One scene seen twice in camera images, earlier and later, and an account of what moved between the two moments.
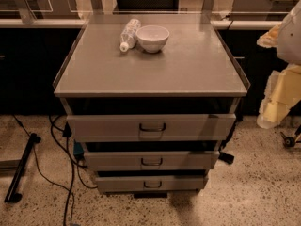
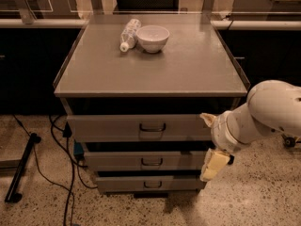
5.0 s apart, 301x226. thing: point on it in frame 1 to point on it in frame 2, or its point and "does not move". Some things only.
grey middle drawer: (152, 159) does not move
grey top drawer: (148, 128) does not move
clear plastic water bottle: (128, 36) does not move
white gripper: (290, 37) to (220, 133)
